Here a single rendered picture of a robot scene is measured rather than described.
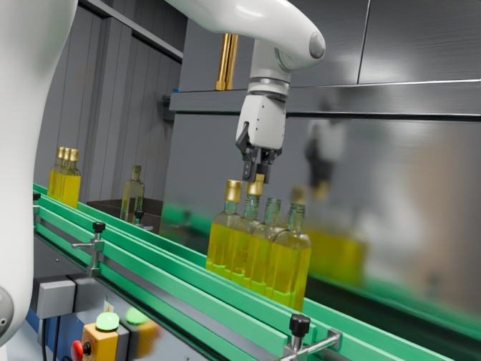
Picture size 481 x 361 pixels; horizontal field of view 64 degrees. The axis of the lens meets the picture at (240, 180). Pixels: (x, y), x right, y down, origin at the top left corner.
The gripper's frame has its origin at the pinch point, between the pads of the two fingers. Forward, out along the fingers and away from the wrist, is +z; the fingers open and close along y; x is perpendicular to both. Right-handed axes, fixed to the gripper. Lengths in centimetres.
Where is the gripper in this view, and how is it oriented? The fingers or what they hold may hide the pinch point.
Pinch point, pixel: (256, 172)
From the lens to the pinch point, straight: 79.1
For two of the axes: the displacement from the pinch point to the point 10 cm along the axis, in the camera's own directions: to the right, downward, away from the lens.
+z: -1.4, 9.9, 0.5
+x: 7.1, 1.4, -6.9
